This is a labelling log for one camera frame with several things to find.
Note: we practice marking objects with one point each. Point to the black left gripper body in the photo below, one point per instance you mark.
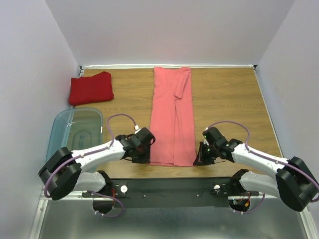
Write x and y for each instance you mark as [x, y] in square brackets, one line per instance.
[143, 156]

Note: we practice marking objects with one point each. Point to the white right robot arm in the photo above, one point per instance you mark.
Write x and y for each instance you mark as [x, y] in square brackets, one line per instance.
[287, 179]

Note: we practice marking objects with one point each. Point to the aluminium frame rail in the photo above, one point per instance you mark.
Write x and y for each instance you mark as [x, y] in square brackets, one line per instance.
[40, 212]

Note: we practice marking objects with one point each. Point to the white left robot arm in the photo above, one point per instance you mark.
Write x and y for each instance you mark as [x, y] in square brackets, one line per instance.
[67, 171]

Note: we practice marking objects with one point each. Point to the clear blue plastic bin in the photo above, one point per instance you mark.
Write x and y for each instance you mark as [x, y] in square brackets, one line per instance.
[76, 129]

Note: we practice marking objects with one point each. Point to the folded red t shirt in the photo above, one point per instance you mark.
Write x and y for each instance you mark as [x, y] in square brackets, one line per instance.
[93, 89]

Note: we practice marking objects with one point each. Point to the pink t shirt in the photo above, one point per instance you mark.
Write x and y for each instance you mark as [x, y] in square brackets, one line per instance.
[172, 118]

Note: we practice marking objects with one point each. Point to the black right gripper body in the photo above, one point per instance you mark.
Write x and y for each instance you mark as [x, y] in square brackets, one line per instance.
[212, 149]

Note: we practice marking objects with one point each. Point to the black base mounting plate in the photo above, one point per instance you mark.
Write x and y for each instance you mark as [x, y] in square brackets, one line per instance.
[168, 193]

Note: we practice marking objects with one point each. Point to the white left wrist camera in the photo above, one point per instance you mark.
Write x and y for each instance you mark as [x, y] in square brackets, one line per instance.
[139, 128]

